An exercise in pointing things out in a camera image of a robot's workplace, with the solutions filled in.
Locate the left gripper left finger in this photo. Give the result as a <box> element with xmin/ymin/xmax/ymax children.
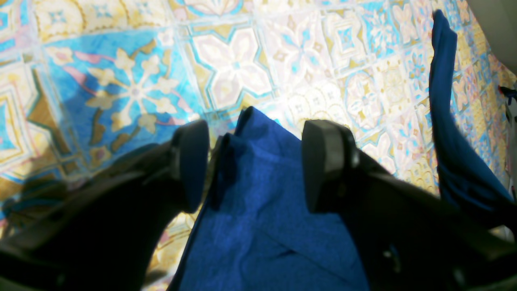
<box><xmin>1</xmin><ymin>120</ymin><xmax>209</xmax><ymax>291</ymax></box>

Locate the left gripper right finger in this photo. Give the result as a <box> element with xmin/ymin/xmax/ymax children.
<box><xmin>301</xmin><ymin>120</ymin><xmax>516</xmax><ymax>291</ymax></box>

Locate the blue long-sleeve T-shirt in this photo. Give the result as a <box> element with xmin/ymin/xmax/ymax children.
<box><xmin>170</xmin><ymin>10</ymin><xmax>516</xmax><ymax>291</ymax></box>

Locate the black clamp bottom right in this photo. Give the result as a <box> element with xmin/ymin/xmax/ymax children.
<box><xmin>498</xmin><ymin>85</ymin><xmax>517</xmax><ymax>124</ymax></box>

